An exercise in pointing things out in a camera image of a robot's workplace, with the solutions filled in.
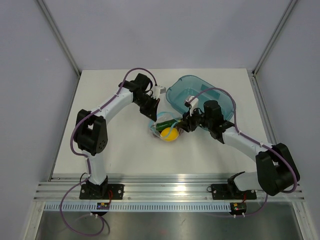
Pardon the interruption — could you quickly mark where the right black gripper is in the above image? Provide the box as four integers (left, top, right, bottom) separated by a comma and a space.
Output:
177, 106, 213, 133

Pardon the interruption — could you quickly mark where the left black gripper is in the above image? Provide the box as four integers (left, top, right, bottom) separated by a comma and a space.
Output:
133, 94, 160, 122

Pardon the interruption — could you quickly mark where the yellow lemon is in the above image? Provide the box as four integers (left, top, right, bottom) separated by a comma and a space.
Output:
160, 127, 179, 142

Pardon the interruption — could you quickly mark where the green cucumber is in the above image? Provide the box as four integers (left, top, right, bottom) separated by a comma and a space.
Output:
155, 119, 177, 132

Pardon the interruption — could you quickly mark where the clear zip top bag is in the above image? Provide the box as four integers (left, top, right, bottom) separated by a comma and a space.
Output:
148, 111, 184, 142

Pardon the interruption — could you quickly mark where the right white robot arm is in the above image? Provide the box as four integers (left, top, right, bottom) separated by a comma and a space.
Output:
178, 99, 300, 198

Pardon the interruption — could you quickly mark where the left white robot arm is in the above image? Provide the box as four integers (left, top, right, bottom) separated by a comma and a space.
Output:
70, 73, 166, 199

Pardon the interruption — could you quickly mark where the teal plastic tray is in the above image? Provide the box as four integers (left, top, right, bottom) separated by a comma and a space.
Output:
166, 75, 234, 121

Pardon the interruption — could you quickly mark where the right small circuit board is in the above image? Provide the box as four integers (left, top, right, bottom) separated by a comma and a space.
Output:
230, 202, 247, 215

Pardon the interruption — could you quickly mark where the small circuit board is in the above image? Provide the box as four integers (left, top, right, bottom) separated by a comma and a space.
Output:
96, 202, 110, 210
230, 202, 247, 215

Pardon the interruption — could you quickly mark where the left small circuit board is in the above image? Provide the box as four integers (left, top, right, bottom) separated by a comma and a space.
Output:
96, 202, 110, 210

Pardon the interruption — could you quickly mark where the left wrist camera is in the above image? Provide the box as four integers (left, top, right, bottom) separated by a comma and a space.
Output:
151, 85, 167, 99

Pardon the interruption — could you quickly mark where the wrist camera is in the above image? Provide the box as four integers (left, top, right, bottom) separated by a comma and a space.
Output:
151, 85, 167, 99
184, 95, 199, 116

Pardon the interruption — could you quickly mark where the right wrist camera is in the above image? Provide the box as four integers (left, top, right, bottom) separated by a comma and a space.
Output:
184, 95, 199, 116

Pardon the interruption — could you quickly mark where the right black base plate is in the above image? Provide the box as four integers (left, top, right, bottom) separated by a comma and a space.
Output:
206, 183, 257, 200

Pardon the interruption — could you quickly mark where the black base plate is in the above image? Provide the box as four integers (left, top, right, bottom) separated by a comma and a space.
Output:
206, 183, 257, 200
79, 182, 124, 200

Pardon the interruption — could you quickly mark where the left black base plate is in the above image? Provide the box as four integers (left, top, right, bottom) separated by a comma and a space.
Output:
79, 182, 124, 200

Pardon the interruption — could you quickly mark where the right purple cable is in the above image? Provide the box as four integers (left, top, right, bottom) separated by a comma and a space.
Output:
187, 87, 300, 218

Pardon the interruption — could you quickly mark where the right aluminium frame post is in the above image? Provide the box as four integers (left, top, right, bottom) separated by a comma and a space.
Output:
252, 0, 300, 78

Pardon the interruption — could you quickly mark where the aluminium frame post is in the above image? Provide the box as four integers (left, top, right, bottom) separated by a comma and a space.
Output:
252, 0, 300, 78
35, 0, 82, 79

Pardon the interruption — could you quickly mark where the left aluminium frame post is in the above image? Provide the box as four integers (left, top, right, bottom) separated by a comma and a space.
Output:
35, 0, 82, 79

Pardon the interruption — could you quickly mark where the white slotted cable duct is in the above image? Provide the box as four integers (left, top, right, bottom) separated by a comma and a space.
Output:
44, 201, 231, 213

